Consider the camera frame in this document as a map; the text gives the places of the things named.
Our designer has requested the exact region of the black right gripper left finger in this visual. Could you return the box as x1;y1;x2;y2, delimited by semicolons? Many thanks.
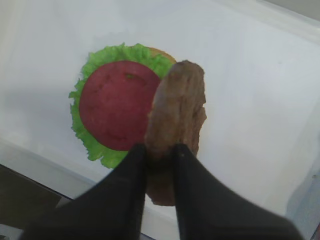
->
22;144;146;240

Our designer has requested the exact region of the white paper tray liner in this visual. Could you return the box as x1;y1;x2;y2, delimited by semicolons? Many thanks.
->
0;0;320;201

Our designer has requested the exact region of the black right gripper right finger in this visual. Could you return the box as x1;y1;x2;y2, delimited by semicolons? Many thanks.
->
173;144;303;240

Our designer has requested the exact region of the bun bottom under lettuce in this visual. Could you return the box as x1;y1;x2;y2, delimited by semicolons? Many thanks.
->
148;47;177;64

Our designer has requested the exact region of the red tomato slice on tray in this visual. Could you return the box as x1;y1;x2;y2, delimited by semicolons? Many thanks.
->
79;60;160;151

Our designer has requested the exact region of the white metal serving tray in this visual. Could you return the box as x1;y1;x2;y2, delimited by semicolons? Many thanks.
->
0;0;320;240

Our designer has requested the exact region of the green lettuce leaf on tray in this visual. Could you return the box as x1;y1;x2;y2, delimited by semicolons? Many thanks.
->
68;43;173;169

